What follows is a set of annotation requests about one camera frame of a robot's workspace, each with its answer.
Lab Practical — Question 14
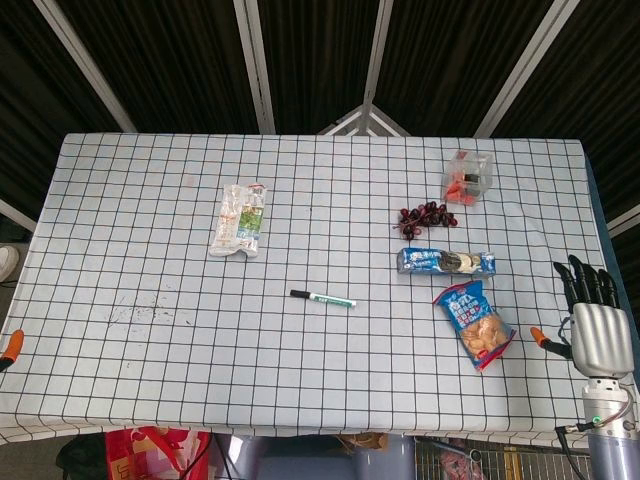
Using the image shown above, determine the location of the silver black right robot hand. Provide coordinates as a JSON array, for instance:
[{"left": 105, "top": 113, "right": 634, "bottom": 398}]
[{"left": 530, "top": 254, "right": 636, "bottom": 380}]

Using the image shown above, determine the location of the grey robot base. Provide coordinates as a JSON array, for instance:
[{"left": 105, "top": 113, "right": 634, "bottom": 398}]
[{"left": 212, "top": 433, "right": 416, "bottom": 480}]

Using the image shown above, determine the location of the black folding screen white frame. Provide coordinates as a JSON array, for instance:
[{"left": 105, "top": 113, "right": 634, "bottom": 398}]
[{"left": 0, "top": 0, "right": 640, "bottom": 239}]

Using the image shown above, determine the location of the dark red grape bunch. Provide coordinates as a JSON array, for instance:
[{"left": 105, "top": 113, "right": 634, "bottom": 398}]
[{"left": 393, "top": 200, "right": 459, "bottom": 237}]

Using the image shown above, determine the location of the blue biscuit snack bag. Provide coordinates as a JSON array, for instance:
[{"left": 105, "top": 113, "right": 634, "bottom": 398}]
[{"left": 432, "top": 279, "right": 517, "bottom": 374}]

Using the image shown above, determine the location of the white green marker body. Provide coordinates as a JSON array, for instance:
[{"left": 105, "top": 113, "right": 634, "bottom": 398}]
[{"left": 308, "top": 292, "right": 357, "bottom": 309}]

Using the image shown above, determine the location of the brown paper item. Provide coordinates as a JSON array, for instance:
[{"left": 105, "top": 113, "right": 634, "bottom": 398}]
[{"left": 339, "top": 433, "right": 389, "bottom": 451}]

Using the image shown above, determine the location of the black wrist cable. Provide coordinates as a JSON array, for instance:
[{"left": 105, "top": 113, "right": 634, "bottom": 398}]
[{"left": 554, "top": 422, "right": 601, "bottom": 457}]

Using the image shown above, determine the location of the metal wire basket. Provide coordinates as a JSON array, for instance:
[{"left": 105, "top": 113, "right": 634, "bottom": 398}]
[{"left": 414, "top": 437, "right": 594, "bottom": 480}]

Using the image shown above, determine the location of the black bag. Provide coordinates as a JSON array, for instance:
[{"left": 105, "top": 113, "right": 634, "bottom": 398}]
[{"left": 55, "top": 433, "right": 109, "bottom": 480}]

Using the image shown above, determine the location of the clear white snack packet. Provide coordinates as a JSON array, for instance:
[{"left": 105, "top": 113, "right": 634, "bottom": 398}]
[{"left": 208, "top": 183, "right": 269, "bottom": 260}]

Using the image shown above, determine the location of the blue cookie pack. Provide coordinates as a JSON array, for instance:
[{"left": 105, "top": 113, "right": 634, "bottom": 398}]
[{"left": 397, "top": 247, "right": 499, "bottom": 277}]

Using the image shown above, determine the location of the clear plastic box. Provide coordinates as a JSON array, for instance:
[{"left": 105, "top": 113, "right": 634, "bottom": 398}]
[{"left": 439, "top": 148, "right": 496, "bottom": 206}]

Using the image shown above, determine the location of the white checkered tablecloth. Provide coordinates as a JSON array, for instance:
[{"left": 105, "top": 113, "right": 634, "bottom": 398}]
[{"left": 0, "top": 132, "right": 640, "bottom": 446}]

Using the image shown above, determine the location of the red patterned bag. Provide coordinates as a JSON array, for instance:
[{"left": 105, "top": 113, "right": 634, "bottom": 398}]
[{"left": 104, "top": 425, "right": 211, "bottom": 480}]

